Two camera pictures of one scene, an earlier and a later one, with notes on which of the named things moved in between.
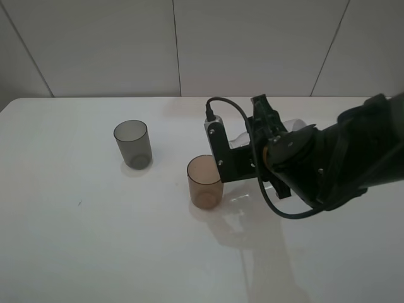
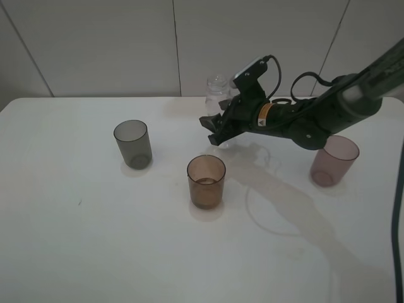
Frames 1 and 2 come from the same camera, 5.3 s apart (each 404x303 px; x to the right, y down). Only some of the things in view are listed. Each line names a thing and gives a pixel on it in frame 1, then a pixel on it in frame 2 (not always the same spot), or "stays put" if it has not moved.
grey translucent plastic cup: (132, 138) stays put
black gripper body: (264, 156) to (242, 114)
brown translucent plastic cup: (206, 187) stays put
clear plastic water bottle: (243, 138) to (218, 89)
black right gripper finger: (282, 188) to (221, 137)
